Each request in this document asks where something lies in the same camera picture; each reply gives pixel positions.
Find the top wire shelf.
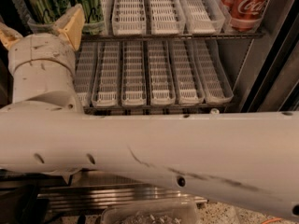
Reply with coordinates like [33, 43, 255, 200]
[81, 32, 266, 42]

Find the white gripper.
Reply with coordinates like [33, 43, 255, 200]
[0, 4, 85, 75]

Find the shelf tray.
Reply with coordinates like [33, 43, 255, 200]
[169, 40, 205, 105]
[121, 41, 147, 106]
[148, 0, 185, 35]
[74, 42, 97, 107]
[147, 40, 176, 105]
[92, 42, 121, 107]
[111, 0, 147, 35]
[179, 0, 225, 35]
[192, 40, 234, 105]

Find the orange cable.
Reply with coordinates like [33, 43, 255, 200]
[261, 217, 283, 224]

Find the open right fridge door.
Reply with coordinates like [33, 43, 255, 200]
[226, 0, 299, 113]

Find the clear plastic bin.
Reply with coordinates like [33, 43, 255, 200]
[100, 199, 202, 224]

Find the left green can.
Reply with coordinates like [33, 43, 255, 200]
[27, 0, 70, 33]

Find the wire shelf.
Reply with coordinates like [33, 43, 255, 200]
[81, 32, 266, 42]
[84, 103, 233, 116]

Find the brown bottle white cap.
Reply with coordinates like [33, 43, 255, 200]
[210, 108, 220, 114]

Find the green can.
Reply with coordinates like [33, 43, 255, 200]
[70, 0, 105, 35]
[27, 0, 70, 33]

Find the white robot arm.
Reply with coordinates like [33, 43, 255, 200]
[0, 6, 299, 221]

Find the right green can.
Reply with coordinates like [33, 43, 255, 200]
[70, 0, 105, 35]

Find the front red cola can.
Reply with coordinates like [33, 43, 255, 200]
[231, 0, 267, 32]

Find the middle wire shelf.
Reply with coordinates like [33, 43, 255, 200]
[84, 103, 233, 116]

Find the fridge base grille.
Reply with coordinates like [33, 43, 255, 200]
[38, 171, 207, 212]

